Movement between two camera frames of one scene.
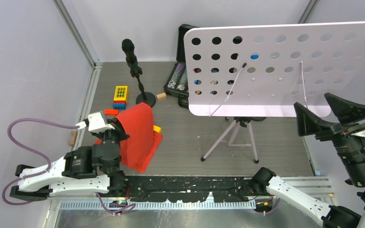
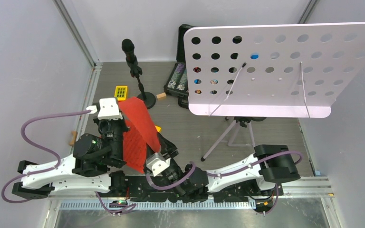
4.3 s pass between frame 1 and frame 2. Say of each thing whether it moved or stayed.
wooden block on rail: stayed
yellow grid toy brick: stayed
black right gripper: moved
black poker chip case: stayed
